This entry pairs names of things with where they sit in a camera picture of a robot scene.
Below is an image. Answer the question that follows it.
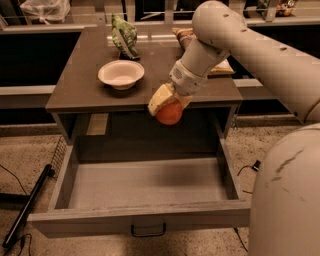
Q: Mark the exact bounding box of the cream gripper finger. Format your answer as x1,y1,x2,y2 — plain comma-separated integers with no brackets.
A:
178,95,193,109
148,83,175,116

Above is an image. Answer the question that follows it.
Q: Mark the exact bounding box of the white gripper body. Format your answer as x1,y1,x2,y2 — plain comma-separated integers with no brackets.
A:
169,60,207,96

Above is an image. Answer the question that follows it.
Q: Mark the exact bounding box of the red apple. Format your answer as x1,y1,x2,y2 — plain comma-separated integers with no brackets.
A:
155,101,183,125

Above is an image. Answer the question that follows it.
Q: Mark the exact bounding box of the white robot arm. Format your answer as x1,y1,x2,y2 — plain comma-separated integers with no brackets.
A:
148,1,320,256

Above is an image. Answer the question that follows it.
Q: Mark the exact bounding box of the grey cabinet counter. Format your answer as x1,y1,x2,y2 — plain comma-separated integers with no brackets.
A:
45,25,244,146

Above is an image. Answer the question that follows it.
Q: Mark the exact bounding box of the open grey drawer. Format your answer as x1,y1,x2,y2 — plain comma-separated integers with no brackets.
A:
28,135,250,237

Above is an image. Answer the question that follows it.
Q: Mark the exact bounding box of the white paper bowl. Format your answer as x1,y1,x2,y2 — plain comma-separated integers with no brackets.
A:
98,60,145,90

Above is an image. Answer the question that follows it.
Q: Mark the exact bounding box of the brown chip bag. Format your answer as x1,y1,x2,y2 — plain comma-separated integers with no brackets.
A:
172,28,235,75

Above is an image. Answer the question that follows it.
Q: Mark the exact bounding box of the green chip bag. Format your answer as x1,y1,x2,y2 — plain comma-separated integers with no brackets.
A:
112,14,140,60

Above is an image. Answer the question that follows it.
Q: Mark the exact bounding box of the black power adapter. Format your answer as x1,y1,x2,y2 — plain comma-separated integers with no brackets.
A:
252,160,261,172

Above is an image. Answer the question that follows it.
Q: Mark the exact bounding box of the black floor bar left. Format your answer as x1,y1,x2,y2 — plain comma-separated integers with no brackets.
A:
2,164,54,248

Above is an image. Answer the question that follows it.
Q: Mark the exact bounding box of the white plastic bag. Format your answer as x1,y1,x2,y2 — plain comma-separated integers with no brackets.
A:
20,0,71,24

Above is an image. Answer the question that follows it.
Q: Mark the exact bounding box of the black cable on floor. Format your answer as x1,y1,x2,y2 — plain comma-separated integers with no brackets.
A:
237,164,255,195

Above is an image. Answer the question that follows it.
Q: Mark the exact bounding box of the black drawer handle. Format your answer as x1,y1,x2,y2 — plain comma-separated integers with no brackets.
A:
130,223,167,238

